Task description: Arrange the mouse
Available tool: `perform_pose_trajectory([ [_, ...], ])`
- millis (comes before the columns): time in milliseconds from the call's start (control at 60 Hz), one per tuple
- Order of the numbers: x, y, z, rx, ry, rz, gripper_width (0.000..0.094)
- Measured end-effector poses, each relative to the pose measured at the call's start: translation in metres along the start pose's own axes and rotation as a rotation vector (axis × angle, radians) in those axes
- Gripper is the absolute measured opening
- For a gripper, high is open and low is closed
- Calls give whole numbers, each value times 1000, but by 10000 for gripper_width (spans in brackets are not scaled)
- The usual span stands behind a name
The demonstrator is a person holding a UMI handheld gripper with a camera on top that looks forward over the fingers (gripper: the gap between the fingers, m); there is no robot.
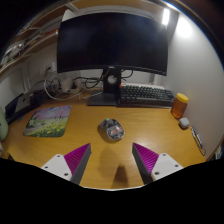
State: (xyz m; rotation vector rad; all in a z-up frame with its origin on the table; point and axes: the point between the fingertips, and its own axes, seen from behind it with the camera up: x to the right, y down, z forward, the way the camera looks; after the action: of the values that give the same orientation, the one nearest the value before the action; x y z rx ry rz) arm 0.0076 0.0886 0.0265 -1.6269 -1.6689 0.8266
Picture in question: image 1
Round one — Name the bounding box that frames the silver mini computer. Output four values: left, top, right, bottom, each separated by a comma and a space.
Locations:
14, 93, 33, 113

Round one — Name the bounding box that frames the pale green rounded object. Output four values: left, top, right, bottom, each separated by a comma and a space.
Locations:
0, 106, 9, 141

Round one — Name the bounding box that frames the amber jar yellow lid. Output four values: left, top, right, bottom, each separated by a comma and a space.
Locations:
170, 92, 190, 120

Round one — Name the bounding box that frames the wooden wall shelf unit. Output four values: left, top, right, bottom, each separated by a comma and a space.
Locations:
0, 0, 79, 74

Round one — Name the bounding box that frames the silver pen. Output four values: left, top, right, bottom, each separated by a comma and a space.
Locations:
190, 125, 207, 157

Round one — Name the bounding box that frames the black computer monitor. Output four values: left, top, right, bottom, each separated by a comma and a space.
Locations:
56, 12, 170, 107

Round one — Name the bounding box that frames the black cable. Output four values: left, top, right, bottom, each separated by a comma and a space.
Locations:
74, 69, 134, 89

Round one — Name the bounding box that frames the small white earbuds case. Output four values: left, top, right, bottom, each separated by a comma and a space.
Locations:
178, 117, 191, 130

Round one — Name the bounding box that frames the white cable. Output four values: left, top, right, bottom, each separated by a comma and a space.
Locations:
43, 78, 84, 101

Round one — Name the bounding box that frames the white power strip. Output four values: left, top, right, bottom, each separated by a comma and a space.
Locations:
59, 78, 83, 94

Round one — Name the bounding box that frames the transparent computer mouse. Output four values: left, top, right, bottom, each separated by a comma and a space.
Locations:
99, 118, 126, 141

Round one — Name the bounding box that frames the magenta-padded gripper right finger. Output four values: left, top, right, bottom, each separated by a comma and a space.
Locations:
132, 142, 184, 185

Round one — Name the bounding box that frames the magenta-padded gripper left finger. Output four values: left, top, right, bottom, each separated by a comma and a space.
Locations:
41, 142, 92, 185

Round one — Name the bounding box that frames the white wall socket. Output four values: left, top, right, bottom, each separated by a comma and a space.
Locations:
45, 61, 58, 75

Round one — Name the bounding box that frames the floral printed mouse pad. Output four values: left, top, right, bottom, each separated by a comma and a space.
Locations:
22, 105, 72, 138

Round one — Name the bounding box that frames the black mechanical keyboard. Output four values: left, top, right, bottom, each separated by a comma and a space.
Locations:
119, 83, 176, 108

